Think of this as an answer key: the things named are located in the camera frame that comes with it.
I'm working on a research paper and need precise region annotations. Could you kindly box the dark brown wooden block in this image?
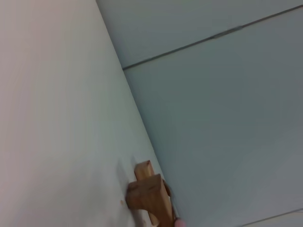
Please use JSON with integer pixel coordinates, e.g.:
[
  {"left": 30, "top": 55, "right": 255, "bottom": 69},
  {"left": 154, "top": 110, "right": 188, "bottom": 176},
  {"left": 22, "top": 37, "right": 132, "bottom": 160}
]
[{"left": 125, "top": 173, "right": 178, "bottom": 227}]

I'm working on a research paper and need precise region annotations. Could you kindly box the light wooden block red stained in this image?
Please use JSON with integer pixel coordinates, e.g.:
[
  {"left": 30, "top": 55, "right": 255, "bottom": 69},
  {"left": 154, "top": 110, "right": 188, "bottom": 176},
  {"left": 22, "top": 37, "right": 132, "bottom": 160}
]
[{"left": 134, "top": 160, "right": 155, "bottom": 180}]

